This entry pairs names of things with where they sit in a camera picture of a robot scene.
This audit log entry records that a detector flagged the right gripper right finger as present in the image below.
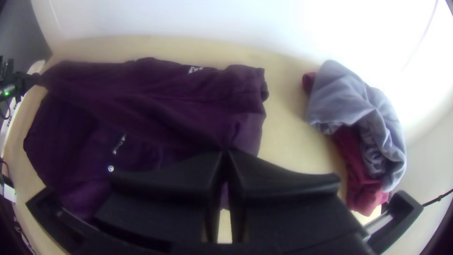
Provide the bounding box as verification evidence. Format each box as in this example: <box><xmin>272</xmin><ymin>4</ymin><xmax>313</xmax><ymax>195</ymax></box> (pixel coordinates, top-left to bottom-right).
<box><xmin>226</xmin><ymin>148</ymin><xmax>369</xmax><ymax>246</ymax></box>

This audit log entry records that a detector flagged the dark t-shirt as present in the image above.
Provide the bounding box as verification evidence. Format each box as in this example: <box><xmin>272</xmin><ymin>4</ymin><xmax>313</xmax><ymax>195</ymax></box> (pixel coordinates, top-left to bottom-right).
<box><xmin>23</xmin><ymin>56</ymin><xmax>270</xmax><ymax>221</ymax></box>

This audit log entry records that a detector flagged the black cable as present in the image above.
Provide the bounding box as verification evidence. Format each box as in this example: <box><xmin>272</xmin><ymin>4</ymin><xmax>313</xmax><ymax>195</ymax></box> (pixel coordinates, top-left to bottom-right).
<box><xmin>422</xmin><ymin>187</ymin><xmax>453</xmax><ymax>209</ymax></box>

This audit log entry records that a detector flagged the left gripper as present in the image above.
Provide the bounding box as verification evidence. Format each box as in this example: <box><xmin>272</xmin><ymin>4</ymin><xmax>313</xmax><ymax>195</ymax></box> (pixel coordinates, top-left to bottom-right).
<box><xmin>13</xmin><ymin>70</ymin><xmax>45</xmax><ymax>91</ymax></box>

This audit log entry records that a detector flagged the maroon garment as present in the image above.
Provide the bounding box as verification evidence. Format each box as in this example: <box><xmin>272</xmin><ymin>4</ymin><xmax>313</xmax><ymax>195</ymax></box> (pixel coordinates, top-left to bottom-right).
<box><xmin>301</xmin><ymin>72</ymin><xmax>391</xmax><ymax>217</ymax></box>

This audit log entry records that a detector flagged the light blue garment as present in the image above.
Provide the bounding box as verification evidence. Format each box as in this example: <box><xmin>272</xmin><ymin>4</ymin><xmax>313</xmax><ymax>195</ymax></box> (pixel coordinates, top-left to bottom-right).
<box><xmin>304</xmin><ymin>59</ymin><xmax>408</xmax><ymax>194</ymax></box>

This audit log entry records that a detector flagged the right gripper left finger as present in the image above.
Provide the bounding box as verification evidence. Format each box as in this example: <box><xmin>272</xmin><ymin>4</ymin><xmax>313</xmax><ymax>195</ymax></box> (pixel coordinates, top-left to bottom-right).
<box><xmin>93</xmin><ymin>150</ymin><xmax>225</xmax><ymax>246</ymax></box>

